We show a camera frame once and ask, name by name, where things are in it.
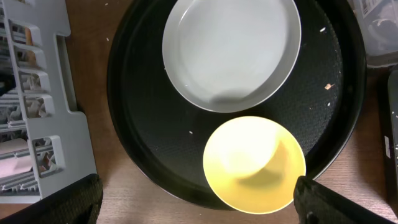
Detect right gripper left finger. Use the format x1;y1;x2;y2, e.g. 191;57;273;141
1;174;103;224

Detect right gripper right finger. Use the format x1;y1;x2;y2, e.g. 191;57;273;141
294;176;394;224

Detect yellow bowl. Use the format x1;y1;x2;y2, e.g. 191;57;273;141
203;116;307;215

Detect pink cup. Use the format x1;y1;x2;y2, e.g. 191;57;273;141
1;138;32;178

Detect grey round plate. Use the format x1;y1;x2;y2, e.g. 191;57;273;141
162;0;302;113

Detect grey dishwasher rack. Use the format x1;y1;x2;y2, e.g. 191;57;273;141
1;0;96;204

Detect round black tray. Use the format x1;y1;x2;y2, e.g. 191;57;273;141
108;0;366;210

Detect black rectangular bin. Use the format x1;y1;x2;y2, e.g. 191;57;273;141
382;70;397;201

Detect clear plastic bin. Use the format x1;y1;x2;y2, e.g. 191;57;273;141
348;0;397;68

